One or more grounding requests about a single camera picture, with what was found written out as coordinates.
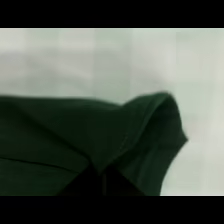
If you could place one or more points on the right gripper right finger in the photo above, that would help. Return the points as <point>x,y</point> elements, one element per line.
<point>121,186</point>

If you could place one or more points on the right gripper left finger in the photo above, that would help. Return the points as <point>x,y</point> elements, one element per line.
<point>86,185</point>

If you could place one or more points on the dark green T-shirt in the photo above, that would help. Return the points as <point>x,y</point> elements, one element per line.
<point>66,140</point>

